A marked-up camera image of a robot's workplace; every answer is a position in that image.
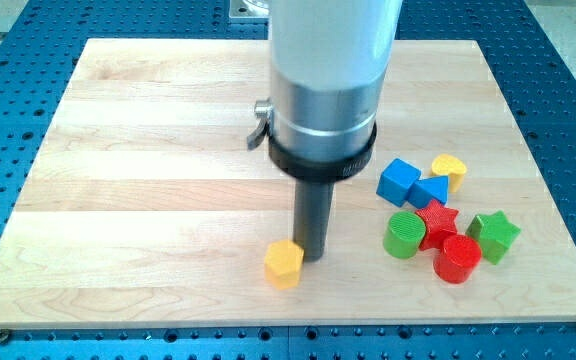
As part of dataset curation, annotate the blue cube block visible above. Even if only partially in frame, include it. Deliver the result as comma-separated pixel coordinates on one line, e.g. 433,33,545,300
376,158,421,207

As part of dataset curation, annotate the yellow heart block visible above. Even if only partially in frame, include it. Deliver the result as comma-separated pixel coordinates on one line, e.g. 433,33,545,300
430,154,468,193

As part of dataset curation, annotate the green cylinder block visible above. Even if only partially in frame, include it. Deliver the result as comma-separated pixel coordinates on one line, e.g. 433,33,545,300
383,211,426,259

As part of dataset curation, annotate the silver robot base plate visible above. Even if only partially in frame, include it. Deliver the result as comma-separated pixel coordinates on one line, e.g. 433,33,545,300
229,0,270,20

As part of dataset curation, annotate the blue triangle block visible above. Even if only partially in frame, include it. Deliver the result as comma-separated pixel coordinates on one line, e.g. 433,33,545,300
407,175,449,209

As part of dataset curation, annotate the light wooden board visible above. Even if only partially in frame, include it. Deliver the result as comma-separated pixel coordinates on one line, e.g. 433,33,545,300
0,39,576,329

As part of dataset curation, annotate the yellow hexagon block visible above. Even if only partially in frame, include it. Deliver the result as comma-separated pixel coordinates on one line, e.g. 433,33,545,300
264,239,304,290

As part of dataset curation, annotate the red star block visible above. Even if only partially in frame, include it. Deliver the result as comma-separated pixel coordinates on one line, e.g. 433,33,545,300
415,199,459,251

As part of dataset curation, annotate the left board clamp screw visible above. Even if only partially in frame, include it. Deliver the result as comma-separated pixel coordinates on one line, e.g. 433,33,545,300
0,329,12,346

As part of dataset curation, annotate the red cylinder block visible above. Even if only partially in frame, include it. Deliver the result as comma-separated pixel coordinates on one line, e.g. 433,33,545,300
433,234,482,284

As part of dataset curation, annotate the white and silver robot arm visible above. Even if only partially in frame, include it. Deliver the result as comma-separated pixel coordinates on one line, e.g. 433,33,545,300
247,0,402,162

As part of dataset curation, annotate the green star block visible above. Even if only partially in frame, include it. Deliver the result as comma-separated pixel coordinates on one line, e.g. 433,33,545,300
466,210,521,265

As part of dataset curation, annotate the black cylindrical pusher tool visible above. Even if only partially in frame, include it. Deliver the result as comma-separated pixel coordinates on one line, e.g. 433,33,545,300
268,125,377,262

